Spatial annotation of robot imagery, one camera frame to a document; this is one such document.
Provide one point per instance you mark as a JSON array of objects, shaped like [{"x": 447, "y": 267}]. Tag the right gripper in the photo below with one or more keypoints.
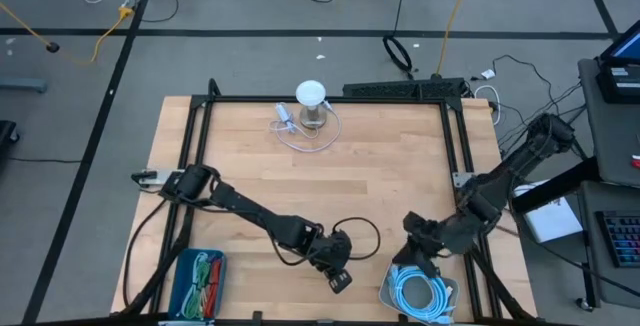
[{"x": 425, "y": 231}]

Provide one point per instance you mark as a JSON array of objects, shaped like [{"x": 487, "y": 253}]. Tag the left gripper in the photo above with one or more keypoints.
[{"x": 335, "y": 248}]

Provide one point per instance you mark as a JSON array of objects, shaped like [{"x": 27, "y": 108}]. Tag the grey plastic tray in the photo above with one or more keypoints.
[{"x": 384, "y": 296}]

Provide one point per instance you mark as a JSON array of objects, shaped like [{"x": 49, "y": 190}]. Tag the teal plastic tray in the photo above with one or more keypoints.
[{"x": 175, "y": 306}]

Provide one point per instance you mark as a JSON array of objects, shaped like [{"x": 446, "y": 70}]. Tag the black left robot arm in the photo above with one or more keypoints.
[{"x": 250, "y": 211}]

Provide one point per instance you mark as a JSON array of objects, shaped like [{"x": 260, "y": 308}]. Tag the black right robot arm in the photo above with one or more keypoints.
[{"x": 520, "y": 156}]

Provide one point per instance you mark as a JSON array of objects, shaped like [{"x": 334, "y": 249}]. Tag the white paper box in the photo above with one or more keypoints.
[{"x": 550, "y": 221}]

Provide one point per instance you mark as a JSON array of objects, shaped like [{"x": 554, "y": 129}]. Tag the black diagonal bar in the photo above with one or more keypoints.
[{"x": 550, "y": 188}]

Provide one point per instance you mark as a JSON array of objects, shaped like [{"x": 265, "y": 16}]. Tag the white dome on metal stand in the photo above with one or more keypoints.
[{"x": 310, "y": 92}]

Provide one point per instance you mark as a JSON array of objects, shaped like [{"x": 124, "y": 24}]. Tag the cart caster wheel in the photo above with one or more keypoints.
[{"x": 584, "y": 304}]

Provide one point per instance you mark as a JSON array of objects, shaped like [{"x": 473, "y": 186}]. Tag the grey keyboard desk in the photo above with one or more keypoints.
[{"x": 600, "y": 286}]

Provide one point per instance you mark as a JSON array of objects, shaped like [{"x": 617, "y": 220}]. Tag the small white tag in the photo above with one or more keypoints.
[{"x": 488, "y": 73}]

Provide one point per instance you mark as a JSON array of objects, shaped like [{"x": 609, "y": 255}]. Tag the black backlit keyboard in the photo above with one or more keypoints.
[{"x": 622, "y": 238}]

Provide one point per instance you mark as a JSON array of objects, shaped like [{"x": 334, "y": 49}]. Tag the grey cart top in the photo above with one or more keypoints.
[{"x": 615, "y": 141}]

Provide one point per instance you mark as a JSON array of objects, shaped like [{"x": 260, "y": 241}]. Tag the black laptop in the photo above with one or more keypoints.
[{"x": 620, "y": 83}]

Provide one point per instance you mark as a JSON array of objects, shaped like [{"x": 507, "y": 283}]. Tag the black chair base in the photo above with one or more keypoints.
[{"x": 6, "y": 138}]

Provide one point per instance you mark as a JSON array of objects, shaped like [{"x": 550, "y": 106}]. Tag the black round floor cap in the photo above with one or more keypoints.
[{"x": 52, "y": 47}]

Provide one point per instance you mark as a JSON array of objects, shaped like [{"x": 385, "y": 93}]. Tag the grey floor bar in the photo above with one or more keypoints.
[{"x": 22, "y": 85}]

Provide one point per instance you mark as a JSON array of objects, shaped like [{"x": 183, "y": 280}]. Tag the black aluminium frame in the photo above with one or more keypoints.
[{"x": 350, "y": 99}]

